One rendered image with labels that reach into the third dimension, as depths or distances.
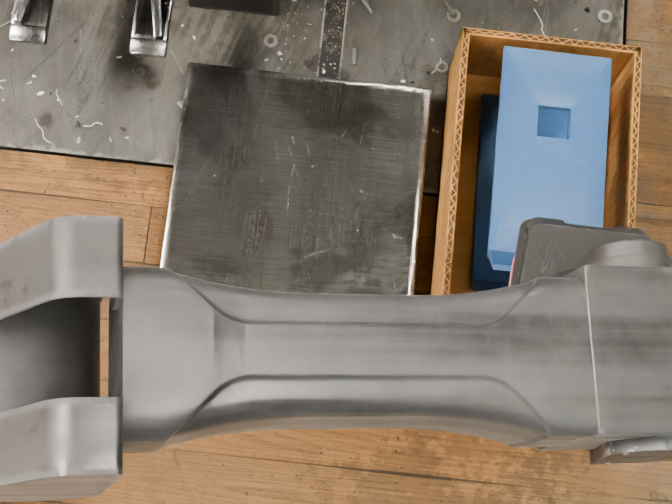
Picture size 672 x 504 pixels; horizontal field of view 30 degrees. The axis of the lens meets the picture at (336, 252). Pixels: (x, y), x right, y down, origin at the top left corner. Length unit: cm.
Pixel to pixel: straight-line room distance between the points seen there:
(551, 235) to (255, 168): 26
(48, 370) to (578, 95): 44
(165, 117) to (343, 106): 13
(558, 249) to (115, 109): 36
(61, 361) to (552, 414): 19
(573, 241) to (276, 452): 27
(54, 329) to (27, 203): 39
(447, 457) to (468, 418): 36
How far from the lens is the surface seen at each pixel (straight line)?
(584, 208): 80
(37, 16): 84
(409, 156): 86
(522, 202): 79
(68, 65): 91
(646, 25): 95
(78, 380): 50
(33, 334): 50
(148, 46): 82
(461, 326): 47
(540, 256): 67
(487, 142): 88
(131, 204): 87
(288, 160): 86
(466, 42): 84
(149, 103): 90
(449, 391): 47
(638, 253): 53
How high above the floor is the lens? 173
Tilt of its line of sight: 75 degrees down
